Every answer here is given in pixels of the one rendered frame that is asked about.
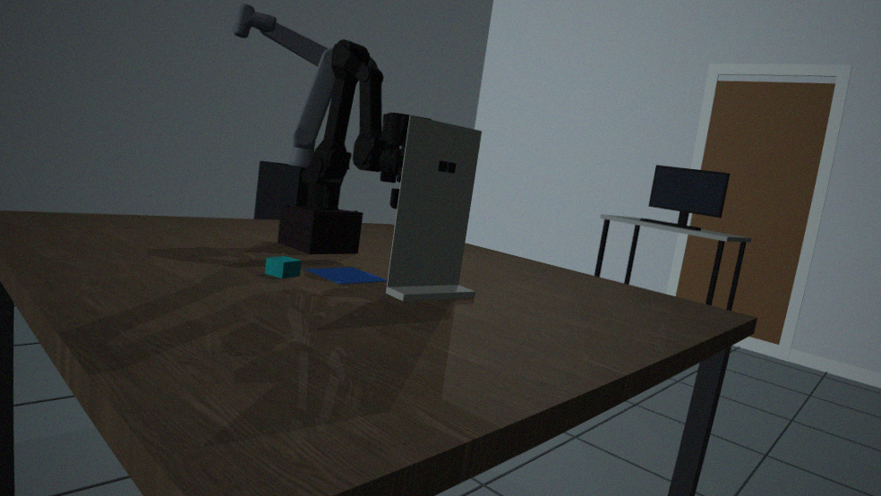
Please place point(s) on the teal cube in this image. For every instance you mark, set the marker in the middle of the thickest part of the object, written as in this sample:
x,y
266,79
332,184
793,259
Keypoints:
x,y
283,267

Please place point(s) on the blue square mat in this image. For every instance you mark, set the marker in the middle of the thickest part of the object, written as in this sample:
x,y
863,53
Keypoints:
x,y
346,275

